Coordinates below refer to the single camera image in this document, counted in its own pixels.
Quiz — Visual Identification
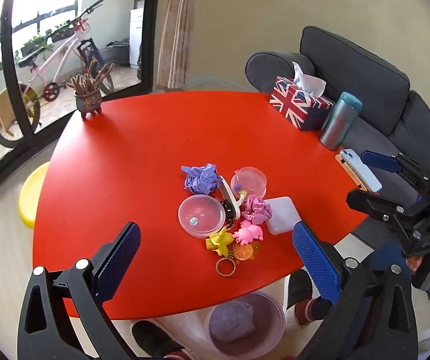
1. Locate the white square plastic lid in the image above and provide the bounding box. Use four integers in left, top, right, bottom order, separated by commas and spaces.
266, 196, 301, 236

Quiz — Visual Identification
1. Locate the orange turtle keychain charm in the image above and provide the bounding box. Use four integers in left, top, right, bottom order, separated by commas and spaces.
231, 242, 260, 262

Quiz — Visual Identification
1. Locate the pink pig toy keychain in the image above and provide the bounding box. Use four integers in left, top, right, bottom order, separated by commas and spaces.
232, 219, 263, 245

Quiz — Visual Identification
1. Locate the pink paper ball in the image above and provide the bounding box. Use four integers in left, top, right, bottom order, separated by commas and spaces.
241, 194, 272, 225

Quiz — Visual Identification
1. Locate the yellow rubber toy keychain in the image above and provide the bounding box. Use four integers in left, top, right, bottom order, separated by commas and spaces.
205, 227, 234, 258

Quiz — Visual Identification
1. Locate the clear round lid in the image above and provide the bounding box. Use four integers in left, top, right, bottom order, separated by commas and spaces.
178, 194, 225, 238

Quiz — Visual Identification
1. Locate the black retractable keychain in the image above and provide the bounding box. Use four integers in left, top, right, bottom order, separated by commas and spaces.
221, 199, 239, 229

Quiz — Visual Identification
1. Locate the clear round plastic cup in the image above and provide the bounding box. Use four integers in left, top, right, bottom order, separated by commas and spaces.
231, 166, 267, 197

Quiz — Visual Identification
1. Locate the white hook with black keychain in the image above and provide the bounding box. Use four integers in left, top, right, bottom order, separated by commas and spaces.
220, 176, 247, 220

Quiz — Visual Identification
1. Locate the purple paper ball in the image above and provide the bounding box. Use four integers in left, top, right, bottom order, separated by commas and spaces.
181, 163, 221, 195

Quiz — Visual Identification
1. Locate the pink trash bin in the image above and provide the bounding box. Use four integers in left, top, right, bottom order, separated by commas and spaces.
205, 292, 285, 359

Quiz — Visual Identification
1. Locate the white smartphone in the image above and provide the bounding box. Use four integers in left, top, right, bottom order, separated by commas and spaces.
339, 149, 382, 193

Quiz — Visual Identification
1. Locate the person's black shoe right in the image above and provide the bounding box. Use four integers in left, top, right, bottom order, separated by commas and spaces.
285, 269, 333, 332

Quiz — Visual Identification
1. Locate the person's black shoe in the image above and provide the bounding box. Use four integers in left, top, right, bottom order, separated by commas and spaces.
131, 320, 191, 360
285, 269, 333, 332

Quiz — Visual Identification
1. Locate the wooden phone stand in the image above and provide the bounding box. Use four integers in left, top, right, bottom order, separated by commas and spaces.
335, 154, 368, 192

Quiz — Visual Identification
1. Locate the grey sofa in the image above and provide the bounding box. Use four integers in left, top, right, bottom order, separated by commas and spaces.
245, 26, 430, 172

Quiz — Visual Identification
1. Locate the teal metal tumbler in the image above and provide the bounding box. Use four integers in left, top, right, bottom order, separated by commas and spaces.
320, 92, 363, 151

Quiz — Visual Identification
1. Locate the person's black shoe left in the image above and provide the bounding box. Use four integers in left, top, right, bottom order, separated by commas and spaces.
131, 320, 191, 360

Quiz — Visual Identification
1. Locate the union jack tissue box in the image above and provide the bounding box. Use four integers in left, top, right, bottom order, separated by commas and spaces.
270, 62, 333, 131

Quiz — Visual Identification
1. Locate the yellow round stool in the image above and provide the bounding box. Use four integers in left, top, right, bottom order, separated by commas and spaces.
17, 162, 50, 229

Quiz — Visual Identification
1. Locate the red table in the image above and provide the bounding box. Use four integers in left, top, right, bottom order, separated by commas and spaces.
31, 89, 370, 321

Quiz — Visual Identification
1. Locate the potted succulent plant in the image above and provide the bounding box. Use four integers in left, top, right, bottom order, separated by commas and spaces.
67, 60, 114, 121

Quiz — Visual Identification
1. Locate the white pink bicycle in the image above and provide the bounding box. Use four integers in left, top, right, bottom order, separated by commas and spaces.
16, 0, 115, 132

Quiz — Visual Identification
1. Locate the beige curtain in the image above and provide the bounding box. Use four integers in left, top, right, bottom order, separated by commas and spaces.
157, 0, 195, 89

